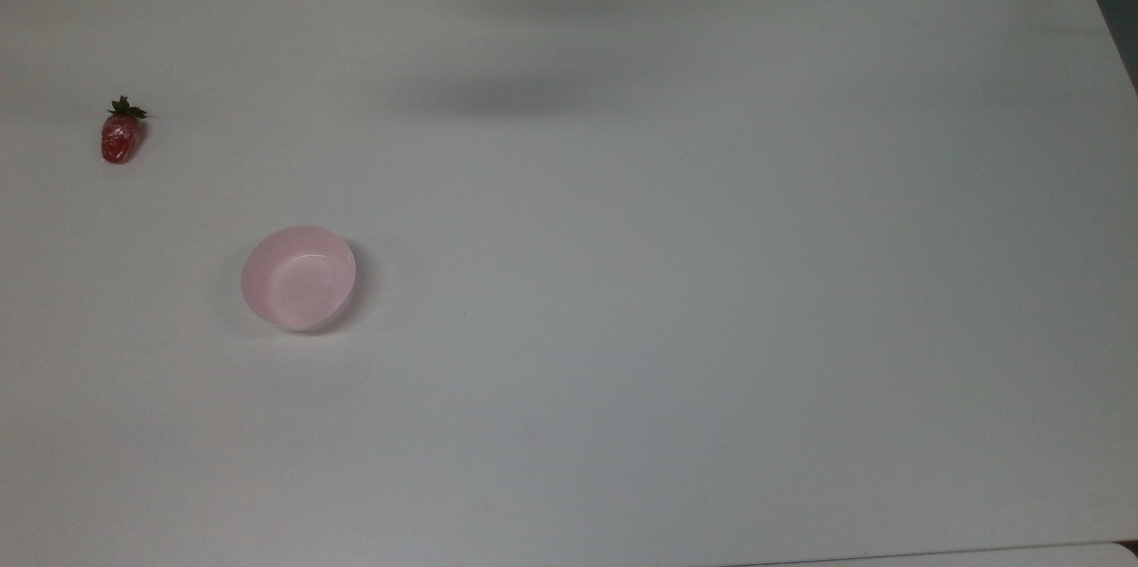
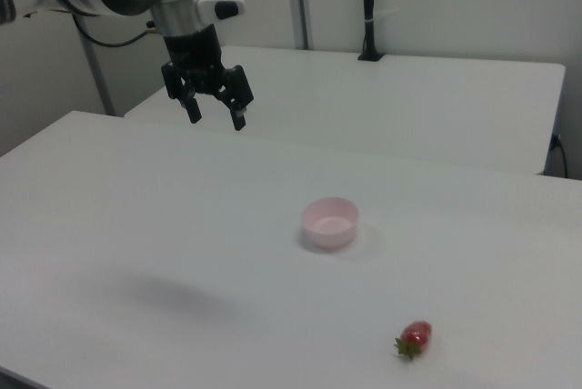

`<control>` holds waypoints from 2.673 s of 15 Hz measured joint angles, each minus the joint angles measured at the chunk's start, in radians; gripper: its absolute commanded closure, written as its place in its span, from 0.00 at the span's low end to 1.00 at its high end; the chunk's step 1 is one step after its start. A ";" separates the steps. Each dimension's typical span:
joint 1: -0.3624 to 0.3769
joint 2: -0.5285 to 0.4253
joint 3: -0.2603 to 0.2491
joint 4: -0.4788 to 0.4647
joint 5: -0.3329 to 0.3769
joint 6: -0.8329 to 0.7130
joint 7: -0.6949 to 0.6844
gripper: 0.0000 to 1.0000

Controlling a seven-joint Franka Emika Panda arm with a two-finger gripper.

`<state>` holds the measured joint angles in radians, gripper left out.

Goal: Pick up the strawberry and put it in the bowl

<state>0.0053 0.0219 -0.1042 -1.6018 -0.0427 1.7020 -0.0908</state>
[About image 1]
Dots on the red strawberry with green leaves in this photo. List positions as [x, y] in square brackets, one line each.
[121, 139]

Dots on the pink bowl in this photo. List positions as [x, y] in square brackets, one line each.
[299, 281]

